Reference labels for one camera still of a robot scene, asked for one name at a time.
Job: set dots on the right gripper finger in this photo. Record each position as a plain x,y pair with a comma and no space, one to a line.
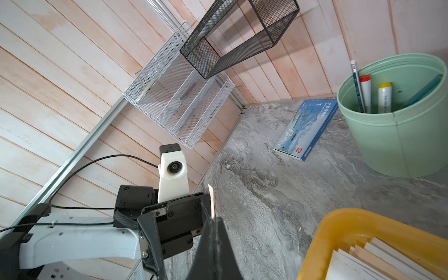
214,259

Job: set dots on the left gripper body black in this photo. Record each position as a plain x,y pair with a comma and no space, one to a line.
167,229

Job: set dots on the yellow plastic storage box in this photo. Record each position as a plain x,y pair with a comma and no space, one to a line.
347,227

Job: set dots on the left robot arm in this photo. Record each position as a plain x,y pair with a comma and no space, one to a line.
33,249

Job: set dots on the stack of stationery paper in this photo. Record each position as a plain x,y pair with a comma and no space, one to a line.
376,260

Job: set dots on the blue booklet on table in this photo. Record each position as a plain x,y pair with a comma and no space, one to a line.
306,127

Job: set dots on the pencil in cup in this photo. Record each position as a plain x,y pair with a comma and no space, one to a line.
358,88

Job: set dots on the green pen holder cup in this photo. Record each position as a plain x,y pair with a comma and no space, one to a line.
412,140

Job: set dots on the red cap marker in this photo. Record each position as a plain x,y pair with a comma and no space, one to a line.
365,83

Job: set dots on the yellow cap marker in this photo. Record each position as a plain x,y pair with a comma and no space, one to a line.
385,98

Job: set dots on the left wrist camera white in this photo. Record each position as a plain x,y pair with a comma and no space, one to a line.
173,181

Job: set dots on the white mesh wall shelf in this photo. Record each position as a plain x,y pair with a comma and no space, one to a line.
173,94

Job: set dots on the black mesh wall basket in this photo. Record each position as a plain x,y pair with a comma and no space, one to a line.
224,37

